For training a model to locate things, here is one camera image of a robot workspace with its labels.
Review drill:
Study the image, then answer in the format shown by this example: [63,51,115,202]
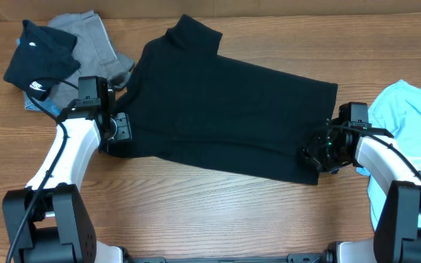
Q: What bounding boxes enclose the black t-shirt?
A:
[107,15,338,185]

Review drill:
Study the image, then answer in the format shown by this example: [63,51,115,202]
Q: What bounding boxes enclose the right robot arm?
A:
[300,102,421,263]

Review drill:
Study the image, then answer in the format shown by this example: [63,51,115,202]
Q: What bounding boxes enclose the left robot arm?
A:
[2,76,132,263]

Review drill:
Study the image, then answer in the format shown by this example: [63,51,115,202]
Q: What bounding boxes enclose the folded blue denim garment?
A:
[22,91,62,117]

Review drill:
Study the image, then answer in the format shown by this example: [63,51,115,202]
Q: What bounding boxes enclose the light blue t-shirt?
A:
[355,79,421,231]

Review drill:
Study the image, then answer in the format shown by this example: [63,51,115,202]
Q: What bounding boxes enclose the folded grey trousers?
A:
[48,10,134,91]

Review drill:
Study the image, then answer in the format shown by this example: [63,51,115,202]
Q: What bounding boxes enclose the folded black Nike garment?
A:
[4,20,80,101]

